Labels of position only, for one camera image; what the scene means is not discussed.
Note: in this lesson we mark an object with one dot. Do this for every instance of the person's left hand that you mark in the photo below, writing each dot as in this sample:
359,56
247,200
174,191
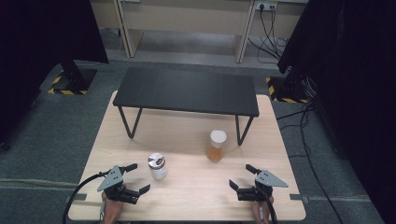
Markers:
111,211

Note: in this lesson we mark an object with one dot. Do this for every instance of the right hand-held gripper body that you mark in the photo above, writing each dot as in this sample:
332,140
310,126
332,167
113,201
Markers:
267,180

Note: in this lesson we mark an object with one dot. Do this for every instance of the white wall power socket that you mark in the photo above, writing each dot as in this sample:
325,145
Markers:
266,5

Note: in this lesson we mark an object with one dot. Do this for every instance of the person's right hand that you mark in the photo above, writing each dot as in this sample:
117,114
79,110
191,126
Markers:
257,213

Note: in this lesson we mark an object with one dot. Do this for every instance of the black stand base hazard tape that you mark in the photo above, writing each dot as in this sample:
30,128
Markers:
289,90
76,79

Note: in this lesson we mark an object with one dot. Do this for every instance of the silver lid glass jar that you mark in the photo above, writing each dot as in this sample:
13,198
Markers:
158,169

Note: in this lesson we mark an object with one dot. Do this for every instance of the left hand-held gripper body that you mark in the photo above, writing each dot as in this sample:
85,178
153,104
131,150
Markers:
112,182

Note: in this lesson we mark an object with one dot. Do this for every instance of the black metal-legged shelf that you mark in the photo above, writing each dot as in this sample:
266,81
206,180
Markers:
186,90

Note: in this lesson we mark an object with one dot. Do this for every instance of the white lid orange spice jar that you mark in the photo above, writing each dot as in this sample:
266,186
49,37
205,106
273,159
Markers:
215,147

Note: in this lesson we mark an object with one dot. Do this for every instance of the black curtain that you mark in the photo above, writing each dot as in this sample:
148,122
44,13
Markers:
351,77
37,46

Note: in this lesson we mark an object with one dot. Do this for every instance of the beige wooden desk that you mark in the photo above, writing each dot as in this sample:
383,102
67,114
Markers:
186,15

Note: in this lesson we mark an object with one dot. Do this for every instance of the grey tape strip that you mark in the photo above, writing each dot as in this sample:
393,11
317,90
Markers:
298,197
77,197

